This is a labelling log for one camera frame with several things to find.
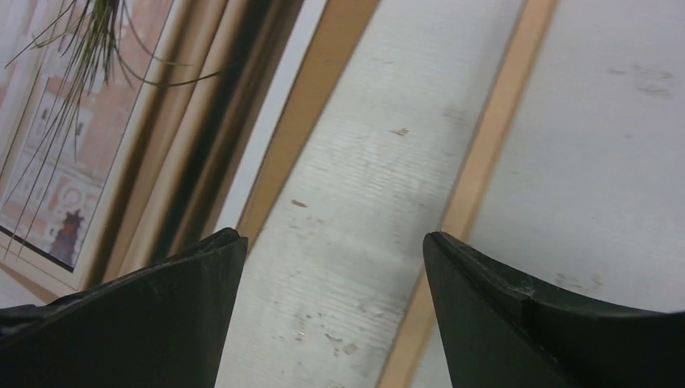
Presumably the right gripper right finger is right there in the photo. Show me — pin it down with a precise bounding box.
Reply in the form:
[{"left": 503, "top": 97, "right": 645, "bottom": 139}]
[{"left": 422, "top": 232, "right": 684, "bottom": 387}]

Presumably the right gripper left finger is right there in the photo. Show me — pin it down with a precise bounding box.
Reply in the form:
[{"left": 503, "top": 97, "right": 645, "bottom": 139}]
[{"left": 1, "top": 228, "right": 248, "bottom": 387}]

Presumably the wooden picture frame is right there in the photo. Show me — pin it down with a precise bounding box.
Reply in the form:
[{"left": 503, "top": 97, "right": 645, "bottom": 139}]
[{"left": 377, "top": 0, "right": 557, "bottom": 387}]

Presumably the printed plant photo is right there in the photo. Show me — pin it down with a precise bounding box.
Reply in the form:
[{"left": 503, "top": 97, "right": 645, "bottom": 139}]
[{"left": 0, "top": 0, "right": 327, "bottom": 293}]

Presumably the brown cardboard backing board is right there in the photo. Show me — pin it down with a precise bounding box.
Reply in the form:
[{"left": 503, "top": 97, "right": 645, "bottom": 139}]
[{"left": 0, "top": 0, "right": 382, "bottom": 306}]

